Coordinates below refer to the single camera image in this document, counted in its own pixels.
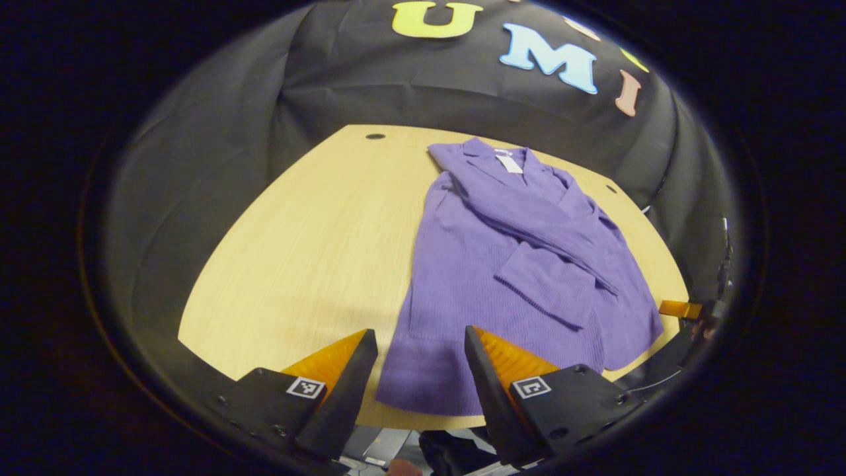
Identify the purple knit cardigan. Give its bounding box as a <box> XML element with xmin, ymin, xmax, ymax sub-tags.
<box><xmin>375</xmin><ymin>137</ymin><xmax>665</xmax><ymax>417</ymax></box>

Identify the black backdrop cloth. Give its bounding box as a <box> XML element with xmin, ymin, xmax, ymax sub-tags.
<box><xmin>99</xmin><ymin>0</ymin><xmax>742</xmax><ymax>397</ymax></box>

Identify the person's dark clothing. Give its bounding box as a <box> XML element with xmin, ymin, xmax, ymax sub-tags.
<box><xmin>420</xmin><ymin>428</ymin><xmax>498</xmax><ymax>476</ymax></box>

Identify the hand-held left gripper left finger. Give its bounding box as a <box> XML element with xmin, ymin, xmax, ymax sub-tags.
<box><xmin>215</xmin><ymin>329</ymin><xmax>379</xmax><ymax>463</ymax></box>

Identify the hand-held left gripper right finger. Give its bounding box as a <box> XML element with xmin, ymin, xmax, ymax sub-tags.
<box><xmin>464</xmin><ymin>325</ymin><xmax>645</xmax><ymax>467</ymax></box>

